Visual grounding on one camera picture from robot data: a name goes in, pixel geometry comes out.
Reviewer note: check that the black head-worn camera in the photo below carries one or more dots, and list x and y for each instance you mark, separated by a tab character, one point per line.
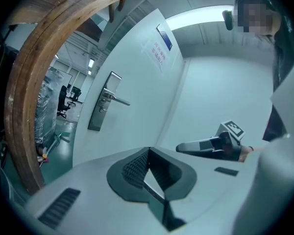
228	19

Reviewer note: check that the white paper notice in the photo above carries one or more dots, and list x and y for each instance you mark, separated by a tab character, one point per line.
157	56

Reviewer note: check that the small ceiling light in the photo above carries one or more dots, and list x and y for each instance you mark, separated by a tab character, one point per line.
90	63

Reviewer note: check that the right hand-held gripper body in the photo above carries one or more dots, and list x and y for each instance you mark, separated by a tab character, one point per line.
231	137

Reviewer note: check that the silver door lock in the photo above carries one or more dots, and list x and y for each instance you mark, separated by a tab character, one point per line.
105	101

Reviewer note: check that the person's torso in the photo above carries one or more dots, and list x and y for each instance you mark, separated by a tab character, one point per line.
287	65

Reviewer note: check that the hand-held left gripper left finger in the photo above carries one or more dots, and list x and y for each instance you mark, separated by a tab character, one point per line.
136	170

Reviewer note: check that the long ceiling light panel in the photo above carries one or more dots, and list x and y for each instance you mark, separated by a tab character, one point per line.
198	19

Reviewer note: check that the plastic-wrapped pallet stack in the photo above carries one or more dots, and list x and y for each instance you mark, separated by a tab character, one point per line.
47	106

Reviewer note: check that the person's left forearm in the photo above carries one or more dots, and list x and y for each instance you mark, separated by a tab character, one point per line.
272	192

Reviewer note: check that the wooden arch frame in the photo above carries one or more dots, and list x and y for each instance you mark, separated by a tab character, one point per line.
27	87

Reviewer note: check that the black office chair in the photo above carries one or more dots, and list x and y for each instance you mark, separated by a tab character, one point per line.
63	101

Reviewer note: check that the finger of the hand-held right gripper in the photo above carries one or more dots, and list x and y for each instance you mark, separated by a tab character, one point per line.
193	148

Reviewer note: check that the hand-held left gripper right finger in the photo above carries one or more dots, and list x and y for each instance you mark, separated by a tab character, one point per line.
166	170

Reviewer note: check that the person's head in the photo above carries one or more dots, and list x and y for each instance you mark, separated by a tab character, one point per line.
257	15

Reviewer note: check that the white door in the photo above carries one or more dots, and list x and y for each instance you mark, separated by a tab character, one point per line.
132	94

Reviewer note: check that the person's right forearm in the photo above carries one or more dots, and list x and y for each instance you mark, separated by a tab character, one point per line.
245	154

